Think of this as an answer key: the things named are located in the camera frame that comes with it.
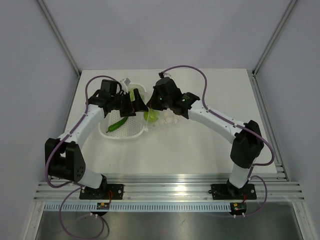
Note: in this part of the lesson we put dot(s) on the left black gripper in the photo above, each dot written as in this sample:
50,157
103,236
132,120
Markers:
137,105

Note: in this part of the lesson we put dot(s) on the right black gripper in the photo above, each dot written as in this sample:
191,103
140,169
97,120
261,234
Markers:
152,103

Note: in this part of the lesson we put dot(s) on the light green apple toy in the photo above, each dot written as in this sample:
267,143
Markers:
151,116

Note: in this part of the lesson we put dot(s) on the clear dotted zip bag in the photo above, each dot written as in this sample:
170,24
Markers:
166,118

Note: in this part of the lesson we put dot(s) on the green chili pepper toy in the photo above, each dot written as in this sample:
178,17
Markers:
117,125

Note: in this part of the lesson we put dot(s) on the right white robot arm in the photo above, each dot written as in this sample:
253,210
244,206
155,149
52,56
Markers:
245,141

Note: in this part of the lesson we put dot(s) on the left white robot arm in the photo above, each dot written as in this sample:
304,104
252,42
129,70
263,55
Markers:
63,155

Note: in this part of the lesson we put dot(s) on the white perforated plastic basket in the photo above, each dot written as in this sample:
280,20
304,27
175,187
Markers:
129,131

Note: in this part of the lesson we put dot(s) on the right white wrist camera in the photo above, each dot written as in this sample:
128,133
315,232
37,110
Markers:
163,74

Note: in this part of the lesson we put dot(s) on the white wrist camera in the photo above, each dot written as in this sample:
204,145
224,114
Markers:
125,82
163,74

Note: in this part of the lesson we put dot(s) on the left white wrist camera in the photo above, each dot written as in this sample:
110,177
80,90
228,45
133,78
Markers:
125,82

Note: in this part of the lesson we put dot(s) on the aluminium mounting rail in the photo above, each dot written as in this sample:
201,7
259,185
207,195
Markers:
179,189

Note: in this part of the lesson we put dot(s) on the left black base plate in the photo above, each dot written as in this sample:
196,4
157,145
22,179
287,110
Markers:
113,191

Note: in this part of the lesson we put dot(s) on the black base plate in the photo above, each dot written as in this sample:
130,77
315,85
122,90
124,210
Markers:
229,192
113,191

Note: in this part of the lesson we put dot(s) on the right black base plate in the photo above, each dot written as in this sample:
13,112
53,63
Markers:
229,192

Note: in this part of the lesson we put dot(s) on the left aluminium frame post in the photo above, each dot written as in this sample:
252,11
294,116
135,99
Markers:
58,35

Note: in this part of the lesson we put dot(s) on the aluminium frame post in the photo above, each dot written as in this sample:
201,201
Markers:
58,35
275,35

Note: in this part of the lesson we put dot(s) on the white slotted cable duct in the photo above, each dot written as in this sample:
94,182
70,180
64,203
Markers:
148,207

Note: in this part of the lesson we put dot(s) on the right aluminium frame post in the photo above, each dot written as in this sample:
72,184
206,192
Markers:
275,35

